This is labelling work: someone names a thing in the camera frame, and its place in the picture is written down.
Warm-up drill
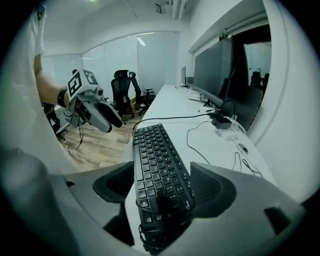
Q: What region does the person's left forearm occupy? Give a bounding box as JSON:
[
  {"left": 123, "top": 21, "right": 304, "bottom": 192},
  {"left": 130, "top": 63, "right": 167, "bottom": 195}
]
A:
[{"left": 33, "top": 53, "right": 70, "bottom": 109}]

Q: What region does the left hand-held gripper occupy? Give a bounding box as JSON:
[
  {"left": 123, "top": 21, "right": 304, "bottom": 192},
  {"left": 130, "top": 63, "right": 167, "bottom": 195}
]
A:
[{"left": 65, "top": 69, "right": 124, "bottom": 133}]

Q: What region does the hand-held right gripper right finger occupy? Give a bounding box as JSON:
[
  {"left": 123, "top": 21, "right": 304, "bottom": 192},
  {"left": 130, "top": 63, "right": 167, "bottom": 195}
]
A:
[{"left": 154, "top": 161, "right": 310, "bottom": 256}]

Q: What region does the white adapter box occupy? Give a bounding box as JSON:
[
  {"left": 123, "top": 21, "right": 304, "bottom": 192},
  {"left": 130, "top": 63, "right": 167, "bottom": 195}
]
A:
[{"left": 215, "top": 115, "right": 247, "bottom": 142}]

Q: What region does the person's white shirt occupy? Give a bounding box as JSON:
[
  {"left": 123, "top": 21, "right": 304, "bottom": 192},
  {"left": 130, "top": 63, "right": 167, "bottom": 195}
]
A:
[{"left": 4, "top": 3, "right": 47, "bottom": 106}]

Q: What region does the black office chair with armrests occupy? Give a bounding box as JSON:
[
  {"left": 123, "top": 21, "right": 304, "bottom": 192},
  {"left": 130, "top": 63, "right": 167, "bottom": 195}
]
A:
[{"left": 131, "top": 71, "right": 157, "bottom": 117}]

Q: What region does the black keyboard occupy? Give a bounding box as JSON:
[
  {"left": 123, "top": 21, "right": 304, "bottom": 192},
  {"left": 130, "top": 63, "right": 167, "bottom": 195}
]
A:
[{"left": 131, "top": 123, "right": 196, "bottom": 254}]

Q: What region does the black mesh office chair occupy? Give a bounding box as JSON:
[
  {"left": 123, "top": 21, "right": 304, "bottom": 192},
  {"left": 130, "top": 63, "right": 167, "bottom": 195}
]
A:
[{"left": 110, "top": 69, "right": 138, "bottom": 119}]

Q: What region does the black adapter hub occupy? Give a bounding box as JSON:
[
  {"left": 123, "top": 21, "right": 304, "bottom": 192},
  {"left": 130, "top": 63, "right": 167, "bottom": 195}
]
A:
[{"left": 209, "top": 109, "right": 233, "bottom": 130}]

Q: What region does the thin black cable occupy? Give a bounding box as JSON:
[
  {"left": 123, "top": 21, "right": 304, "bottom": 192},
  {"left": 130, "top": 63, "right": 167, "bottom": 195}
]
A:
[{"left": 233, "top": 151, "right": 264, "bottom": 179}]

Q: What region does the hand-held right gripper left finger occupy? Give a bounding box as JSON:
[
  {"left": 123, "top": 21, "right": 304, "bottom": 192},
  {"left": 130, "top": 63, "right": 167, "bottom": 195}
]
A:
[{"left": 62, "top": 161, "right": 136, "bottom": 247}]

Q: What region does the dangling gripper cable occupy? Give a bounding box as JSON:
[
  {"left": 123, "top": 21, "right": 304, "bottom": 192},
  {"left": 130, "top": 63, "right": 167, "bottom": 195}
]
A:
[{"left": 66, "top": 124, "right": 85, "bottom": 152}]

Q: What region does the black keyboard cable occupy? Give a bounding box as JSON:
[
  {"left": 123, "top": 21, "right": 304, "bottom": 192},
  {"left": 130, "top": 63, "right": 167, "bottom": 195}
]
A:
[{"left": 132, "top": 98, "right": 237, "bottom": 131}]

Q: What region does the black chair base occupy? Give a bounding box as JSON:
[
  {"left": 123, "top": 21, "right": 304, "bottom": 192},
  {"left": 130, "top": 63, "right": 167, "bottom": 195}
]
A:
[{"left": 42, "top": 102, "right": 68, "bottom": 142}]

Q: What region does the large dark monitor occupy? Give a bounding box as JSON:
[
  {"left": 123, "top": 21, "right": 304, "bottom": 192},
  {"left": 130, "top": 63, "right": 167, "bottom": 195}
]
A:
[{"left": 193, "top": 36, "right": 235, "bottom": 101}]

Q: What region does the black wristband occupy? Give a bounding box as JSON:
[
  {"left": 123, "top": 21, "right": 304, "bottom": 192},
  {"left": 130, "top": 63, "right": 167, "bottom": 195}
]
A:
[{"left": 57, "top": 86, "right": 69, "bottom": 109}]

